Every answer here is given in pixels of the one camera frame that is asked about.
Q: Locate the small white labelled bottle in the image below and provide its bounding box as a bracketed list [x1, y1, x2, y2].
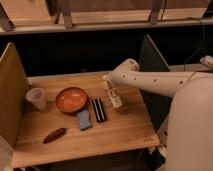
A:
[106, 84, 122, 108]

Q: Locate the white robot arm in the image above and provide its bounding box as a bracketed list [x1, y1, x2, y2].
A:
[104, 58, 213, 171]

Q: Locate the black striped rectangular block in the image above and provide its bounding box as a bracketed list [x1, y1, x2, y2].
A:
[92, 98, 107, 123]

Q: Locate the orange round bowl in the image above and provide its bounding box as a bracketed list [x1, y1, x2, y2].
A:
[55, 87, 88, 114]

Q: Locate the blue sponge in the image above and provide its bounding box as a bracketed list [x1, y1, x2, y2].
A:
[77, 109, 92, 130]

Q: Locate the dark right side panel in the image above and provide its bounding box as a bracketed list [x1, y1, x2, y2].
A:
[139, 35, 172, 131]

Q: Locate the dark red chili pepper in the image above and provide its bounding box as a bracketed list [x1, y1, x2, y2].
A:
[43, 128, 67, 144]

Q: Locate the translucent plastic cup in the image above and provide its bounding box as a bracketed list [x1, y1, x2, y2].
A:
[26, 88, 47, 111]

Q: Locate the wooden left side panel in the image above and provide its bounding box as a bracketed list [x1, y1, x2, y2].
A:
[0, 42, 29, 148]

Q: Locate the wooden background shelf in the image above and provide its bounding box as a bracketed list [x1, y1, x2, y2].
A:
[0, 0, 213, 35]

